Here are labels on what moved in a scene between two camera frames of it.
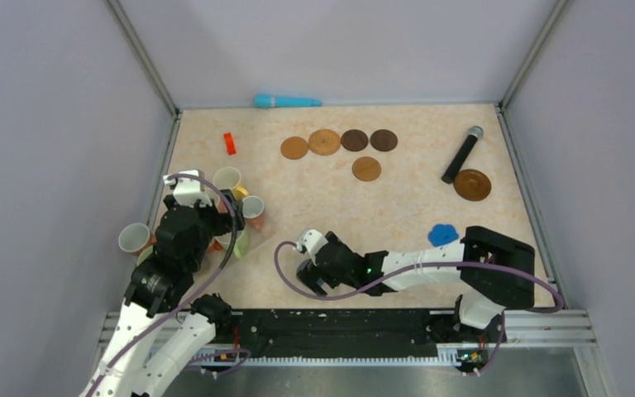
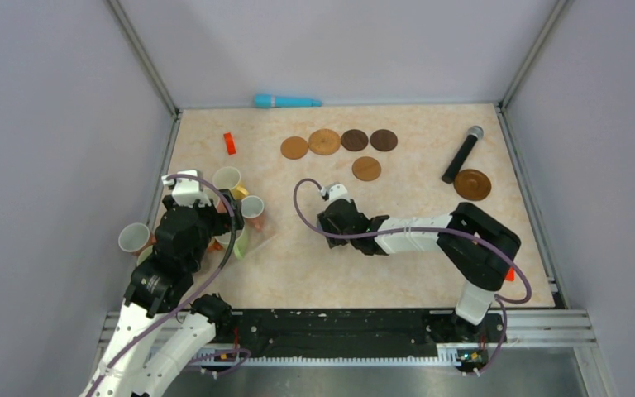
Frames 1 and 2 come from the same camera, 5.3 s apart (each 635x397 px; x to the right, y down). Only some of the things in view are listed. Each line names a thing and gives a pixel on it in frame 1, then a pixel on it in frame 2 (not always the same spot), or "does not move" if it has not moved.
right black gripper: x=311 y=275 -> x=327 y=223
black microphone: x=476 y=133 does not move
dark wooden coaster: x=354 y=140 does not move
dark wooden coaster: x=384 y=140 does not move
